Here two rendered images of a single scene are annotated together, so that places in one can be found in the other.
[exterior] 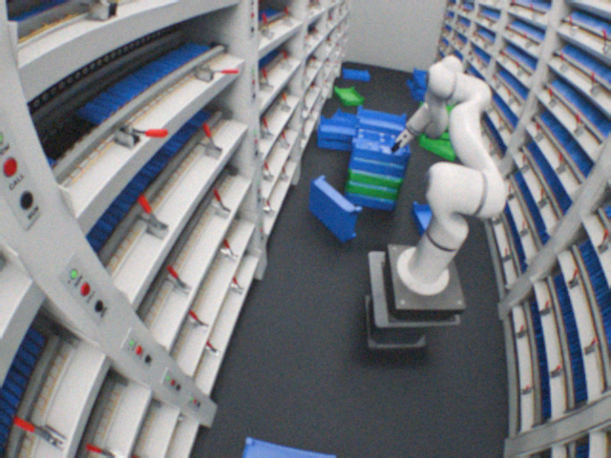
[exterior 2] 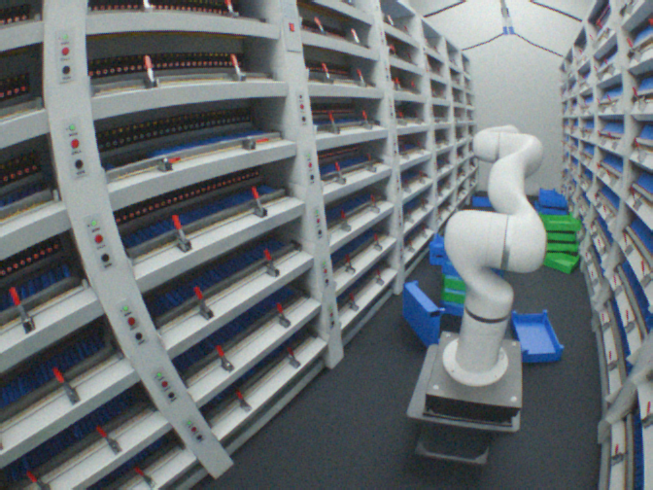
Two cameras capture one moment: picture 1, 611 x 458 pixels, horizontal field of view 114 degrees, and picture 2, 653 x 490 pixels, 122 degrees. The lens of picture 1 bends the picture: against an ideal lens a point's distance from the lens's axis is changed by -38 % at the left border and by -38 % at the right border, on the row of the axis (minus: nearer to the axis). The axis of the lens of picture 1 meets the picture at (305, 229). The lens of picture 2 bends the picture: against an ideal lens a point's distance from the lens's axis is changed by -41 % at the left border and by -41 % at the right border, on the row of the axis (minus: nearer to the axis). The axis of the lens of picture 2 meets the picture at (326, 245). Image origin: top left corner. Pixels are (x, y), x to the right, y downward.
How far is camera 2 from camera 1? 42 cm
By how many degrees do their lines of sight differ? 35
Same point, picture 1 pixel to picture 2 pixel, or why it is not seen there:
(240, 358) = (278, 430)
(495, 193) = (525, 231)
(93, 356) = (90, 297)
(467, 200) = (486, 244)
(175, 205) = (208, 237)
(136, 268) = (154, 262)
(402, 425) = not seen: outside the picture
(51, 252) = (84, 200)
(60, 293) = (80, 228)
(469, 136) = (500, 184)
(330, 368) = (363, 465)
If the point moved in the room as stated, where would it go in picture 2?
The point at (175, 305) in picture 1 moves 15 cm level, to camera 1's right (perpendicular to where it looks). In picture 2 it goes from (193, 323) to (232, 337)
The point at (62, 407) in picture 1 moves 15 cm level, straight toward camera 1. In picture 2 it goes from (49, 314) to (65, 334)
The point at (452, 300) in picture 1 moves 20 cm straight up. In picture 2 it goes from (503, 395) to (523, 334)
